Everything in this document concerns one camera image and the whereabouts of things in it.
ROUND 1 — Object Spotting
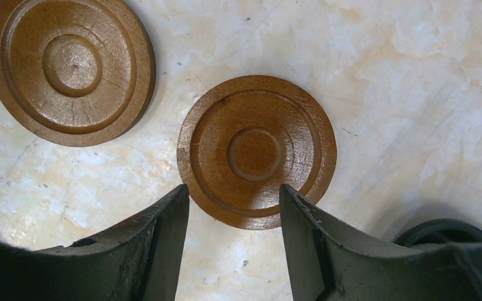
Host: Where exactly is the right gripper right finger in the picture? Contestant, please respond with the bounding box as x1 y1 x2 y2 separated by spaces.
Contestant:
279 184 482 300

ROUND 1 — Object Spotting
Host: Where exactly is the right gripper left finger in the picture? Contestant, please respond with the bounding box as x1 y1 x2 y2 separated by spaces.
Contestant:
0 184 190 300

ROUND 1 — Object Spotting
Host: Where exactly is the brown ridged wooden coaster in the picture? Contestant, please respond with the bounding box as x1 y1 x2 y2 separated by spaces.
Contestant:
177 75 337 230
0 1 156 147

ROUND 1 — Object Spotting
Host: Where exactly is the dark green mug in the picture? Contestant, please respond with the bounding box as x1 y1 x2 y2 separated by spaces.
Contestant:
394 218 482 248

